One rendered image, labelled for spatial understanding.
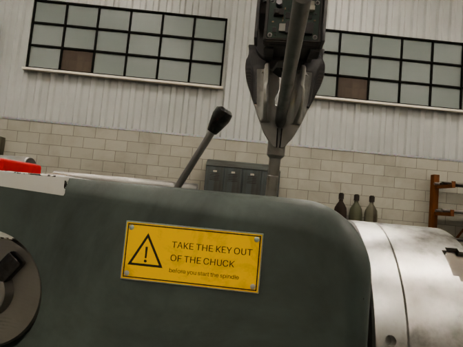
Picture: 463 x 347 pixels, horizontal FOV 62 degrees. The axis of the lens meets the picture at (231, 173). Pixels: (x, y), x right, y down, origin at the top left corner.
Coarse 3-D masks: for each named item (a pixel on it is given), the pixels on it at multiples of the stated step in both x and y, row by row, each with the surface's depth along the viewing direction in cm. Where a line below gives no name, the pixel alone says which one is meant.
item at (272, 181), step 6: (282, 126) 46; (270, 144) 47; (270, 150) 47; (276, 150) 46; (282, 150) 47; (270, 156) 47; (276, 156) 47; (282, 156) 47; (270, 162) 47; (276, 162) 47; (270, 168) 47; (276, 168) 47; (270, 174) 47; (276, 174) 47; (270, 180) 47; (276, 180) 47; (270, 186) 47; (276, 186) 47; (270, 192) 47; (276, 192) 47
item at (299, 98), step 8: (304, 72) 42; (296, 80) 44; (304, 80) 42; (296, 88) 44; (304, 88) 40; (296, 96) 43; (304, 96) 39; (296, 104) 42; (304, 104) 44; (288, 112) 44; (296, 112) 41; (304, 112) 43; (288, 120) 44; (296, 120) 43; (288, 128) 43; (296, 128) 43; (280, 136) 43; (288, 136) 43; (280, 144) 43
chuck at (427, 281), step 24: (408, 240) 47; (432, 240) 47; (456, 240) 48; (408, 264) 44; (432, 264) 44; (408, 288) 41; (432, 288) 41; (456, 288) 41; (408, 312) 40; (432, 312) 40; (456, 312) 40; (408, 336) 39; (432, 336) 39; (456, 336) 39
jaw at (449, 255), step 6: (450, 252) 46; (450, 258) 45; (456, 258) 45; (462, 258) 45; (450, 264) 45; (456, 264) 45; (462, 264) 45; (456, 270) 44; (462, 270) 44; (462, 276) 43
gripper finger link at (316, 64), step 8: (320, 56) 44; (304, 64) 44; (312, 64) 44; (320, 64) 44; (312, 72) 44; (320, 72) 44; (312, 80) 44; (320, 80) 44; (312, 88) 44; (312, 96) 44
